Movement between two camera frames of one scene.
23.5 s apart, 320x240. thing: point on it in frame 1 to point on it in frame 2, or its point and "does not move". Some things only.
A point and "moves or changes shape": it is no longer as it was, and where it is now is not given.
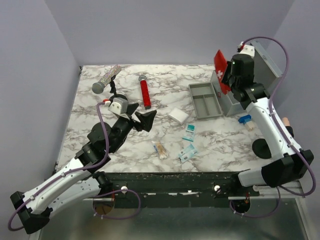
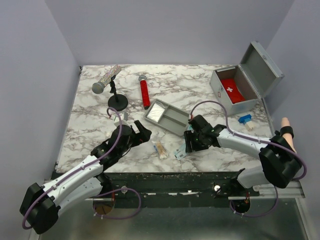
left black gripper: (146, 120) to (144, 134)
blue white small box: (244, 119) does not move
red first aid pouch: (220, 63) moves or changes shape
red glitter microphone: (143, 80) does not move
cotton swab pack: (162, 152) does not move
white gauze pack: (178, 115) to (155, 112)
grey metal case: (265, 72) does not move
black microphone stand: (113, 90) does not move
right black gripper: (228, 67) to (188, 135)
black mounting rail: (176, 186) does not move
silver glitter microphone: (98, 87) does not move
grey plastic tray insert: (205, 101) to (167, 117)
